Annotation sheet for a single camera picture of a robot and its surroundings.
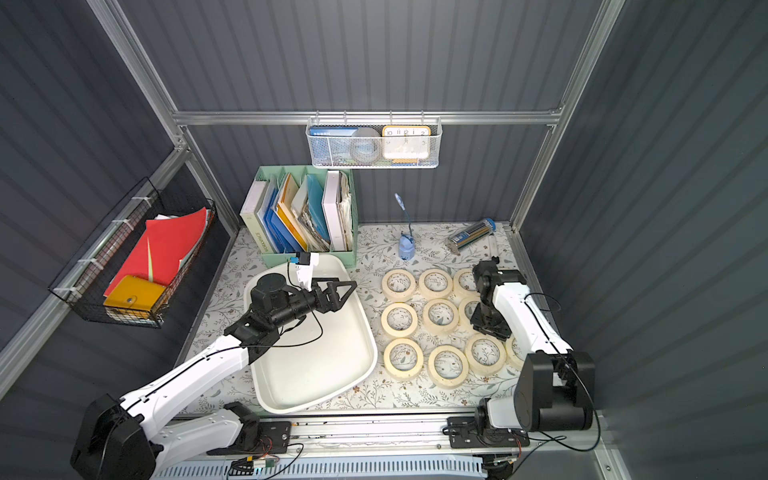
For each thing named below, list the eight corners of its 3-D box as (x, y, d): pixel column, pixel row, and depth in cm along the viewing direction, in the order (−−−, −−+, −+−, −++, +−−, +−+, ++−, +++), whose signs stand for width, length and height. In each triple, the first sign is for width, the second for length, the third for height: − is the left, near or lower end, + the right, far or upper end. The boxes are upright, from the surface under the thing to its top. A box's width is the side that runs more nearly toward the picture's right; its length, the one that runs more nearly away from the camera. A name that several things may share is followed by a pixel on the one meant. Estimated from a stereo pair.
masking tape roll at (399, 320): (381, 337, 93) (381, 333, 90) (382, 308, 99) (381, 303, 97) (417, 337, 93) (418, 332, 90) (415, 308, 99) (416, 303, 96)
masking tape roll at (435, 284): (419, 300, 101) (420, 295, 98) (417, 273, 108) (418, 268, 106) (454, 300, 101) (455, 295, 98) (450, 273, 108) (451, 268, 106)
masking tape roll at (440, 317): (423, 335, 93) (424, 331, 90) (421, 303, 100) (421, 298, 98) (460, 335, 93) (462, 331, 90) (455, 303, 100) (456, 298, 98)
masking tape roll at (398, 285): (381, 301, 101) (381, 296, 98) (382, 274, 108) (381, 269, 105) (416, 301, 101) (417, 296, 98) (414, 274, 108) (415, 269, 105)
